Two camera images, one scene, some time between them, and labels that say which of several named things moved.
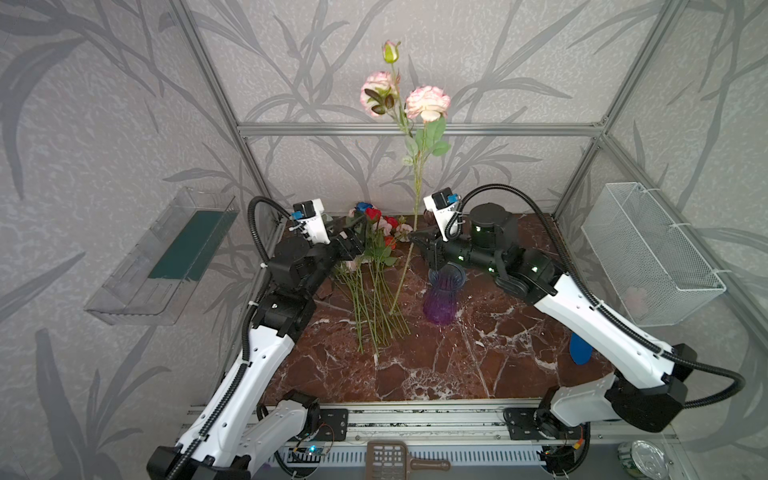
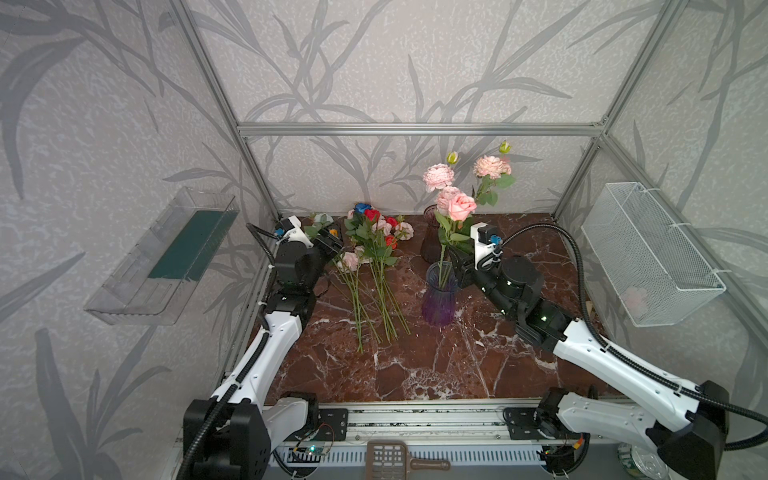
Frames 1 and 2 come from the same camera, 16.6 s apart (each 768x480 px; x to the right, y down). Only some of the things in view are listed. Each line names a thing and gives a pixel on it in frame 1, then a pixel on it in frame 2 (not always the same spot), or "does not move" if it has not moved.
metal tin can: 642,460 does not move
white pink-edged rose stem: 425,109 → 493,172
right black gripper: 434,247 → 466,271
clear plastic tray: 147,284 does not move
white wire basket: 656,271 does not move
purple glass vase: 440,301 does not move
